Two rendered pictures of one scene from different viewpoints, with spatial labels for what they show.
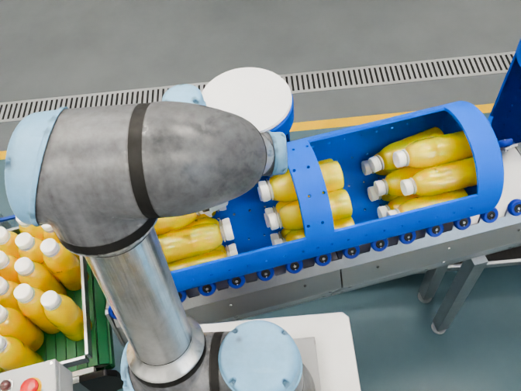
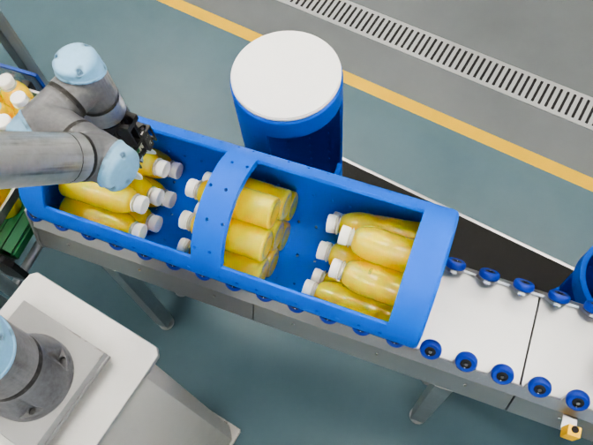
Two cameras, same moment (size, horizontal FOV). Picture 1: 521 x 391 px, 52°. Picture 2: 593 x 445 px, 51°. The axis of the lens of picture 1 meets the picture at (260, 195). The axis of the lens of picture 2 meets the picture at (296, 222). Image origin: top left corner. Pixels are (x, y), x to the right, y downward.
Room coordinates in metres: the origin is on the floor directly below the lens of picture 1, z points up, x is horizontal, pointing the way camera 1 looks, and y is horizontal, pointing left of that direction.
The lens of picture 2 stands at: (0.30, -0.55, 2.26)
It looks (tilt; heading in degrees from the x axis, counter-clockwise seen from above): 64 degrees down; 35
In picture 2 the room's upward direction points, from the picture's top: 8 degrees counter-clockwise
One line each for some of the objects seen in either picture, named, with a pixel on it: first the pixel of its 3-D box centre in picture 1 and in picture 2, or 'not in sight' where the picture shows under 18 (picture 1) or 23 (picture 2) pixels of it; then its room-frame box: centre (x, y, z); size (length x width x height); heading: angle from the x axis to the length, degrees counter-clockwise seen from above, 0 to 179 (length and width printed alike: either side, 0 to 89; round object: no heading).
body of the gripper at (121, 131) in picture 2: not in sight; (121, 133); (0.69, 0.10, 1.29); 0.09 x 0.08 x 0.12; 97
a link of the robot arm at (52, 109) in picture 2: not in sight; (51, 126); (0.59, 0.11, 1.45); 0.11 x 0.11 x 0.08; 83
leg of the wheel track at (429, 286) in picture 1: (439, 263); not in sight; (0.85, -0.64, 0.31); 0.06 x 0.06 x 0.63; 7
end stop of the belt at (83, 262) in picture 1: (84, 281); (30, 169); (0.64, 0.47, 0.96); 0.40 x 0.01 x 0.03; 7
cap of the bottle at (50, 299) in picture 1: (50, 299); not in sight; (0.54, 0.50, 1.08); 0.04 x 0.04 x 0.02
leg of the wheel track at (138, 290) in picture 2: not in sight; (143, 296); (0.59, 0.32, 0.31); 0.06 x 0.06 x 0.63; 7
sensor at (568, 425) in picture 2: not in sight; (573, 418); (0.68, -0.89, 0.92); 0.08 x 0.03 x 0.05; 7
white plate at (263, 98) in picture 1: (245, 100); (286, 74); (1.13, 0.01, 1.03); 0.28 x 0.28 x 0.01
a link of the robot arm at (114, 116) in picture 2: not in sight; (103, 105); (0.70, 0.11, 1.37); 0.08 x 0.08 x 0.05
